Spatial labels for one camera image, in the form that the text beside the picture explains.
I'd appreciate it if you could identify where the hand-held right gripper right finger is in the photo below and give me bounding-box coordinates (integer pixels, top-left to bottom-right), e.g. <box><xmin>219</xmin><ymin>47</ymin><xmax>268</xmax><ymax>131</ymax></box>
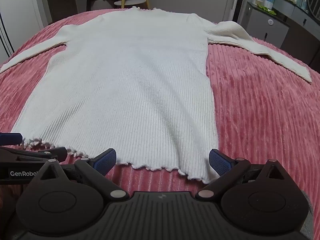
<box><xmin>196</xmin><ymin>149</ymin><xmax>290</xmax><ymax>202</ymax></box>

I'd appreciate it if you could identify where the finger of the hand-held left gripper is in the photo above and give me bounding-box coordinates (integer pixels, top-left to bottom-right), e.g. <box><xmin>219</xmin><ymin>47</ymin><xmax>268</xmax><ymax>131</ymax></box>
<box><xmin>0</xmin><ymin>146</ymin><xmax>68</xmax><ymax>162</ymax></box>
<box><xmin>0</xmin><ymin>133</ymin><xmax>23</xmax><ymax>146</ymax></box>

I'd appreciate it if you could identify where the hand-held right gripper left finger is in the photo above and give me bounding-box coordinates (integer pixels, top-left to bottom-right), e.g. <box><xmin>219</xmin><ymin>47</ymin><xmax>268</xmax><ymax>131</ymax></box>
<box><xmin>34</xmin><ymin>148</ymin><xmax>129</xmax><ymax>202</ymax></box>

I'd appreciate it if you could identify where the white towel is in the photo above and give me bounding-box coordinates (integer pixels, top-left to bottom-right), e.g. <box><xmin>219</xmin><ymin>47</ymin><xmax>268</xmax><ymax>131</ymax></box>
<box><xmin>0</xmin><ymin>6</ymin><xmax>313</xmax><ymax>184</ymax></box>

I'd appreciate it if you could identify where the pink ribbed blanket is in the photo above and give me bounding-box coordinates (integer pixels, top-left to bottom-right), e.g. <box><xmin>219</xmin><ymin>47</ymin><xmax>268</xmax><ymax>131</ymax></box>
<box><xmin>0</xmin><ymin>8</ymin><xmax>320</xmax><ymax>207</ymax></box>

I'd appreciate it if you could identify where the white wardrobe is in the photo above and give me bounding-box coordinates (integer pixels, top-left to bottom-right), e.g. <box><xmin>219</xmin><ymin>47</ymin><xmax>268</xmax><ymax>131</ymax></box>
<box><xmin>0</xmin><ymin>0</ymin><xmax>46</xmax><ymax>58</ymax></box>

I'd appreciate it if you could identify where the grey cabinet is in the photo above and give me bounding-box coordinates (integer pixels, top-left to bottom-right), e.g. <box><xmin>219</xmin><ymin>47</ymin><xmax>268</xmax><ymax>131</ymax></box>
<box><xmin>241</xmin><ymin>1</ymin><xmax>291</xmax><ymax>48</ymax></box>

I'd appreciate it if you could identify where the grey drawer unit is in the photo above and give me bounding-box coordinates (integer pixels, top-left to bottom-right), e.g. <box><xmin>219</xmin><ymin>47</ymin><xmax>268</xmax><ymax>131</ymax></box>
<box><xmin>275</xmin><ymin>0</ymin><xmax>320</xmax><ymax>66</ymax></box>

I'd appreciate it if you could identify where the green packet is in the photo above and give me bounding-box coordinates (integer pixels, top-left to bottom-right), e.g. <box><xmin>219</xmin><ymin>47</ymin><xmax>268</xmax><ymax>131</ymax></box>
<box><xmin>257</xmin><ymin>4</ymin><xmax>277</xmax><ymax>16</ymax></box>

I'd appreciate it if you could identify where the white tower air conditioner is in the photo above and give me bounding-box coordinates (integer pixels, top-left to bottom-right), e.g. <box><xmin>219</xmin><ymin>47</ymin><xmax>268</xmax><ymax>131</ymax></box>
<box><xmin>224</xmin><ymin>0</ymin><xmax>247</xmax><ymax>26</ymax></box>

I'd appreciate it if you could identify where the black round fan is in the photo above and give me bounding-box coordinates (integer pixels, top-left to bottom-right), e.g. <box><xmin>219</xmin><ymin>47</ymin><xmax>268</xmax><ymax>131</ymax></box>
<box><xmin>306</xmin><ymin>0</ymin><xmax>320</xmax><ymax>21</ymax></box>

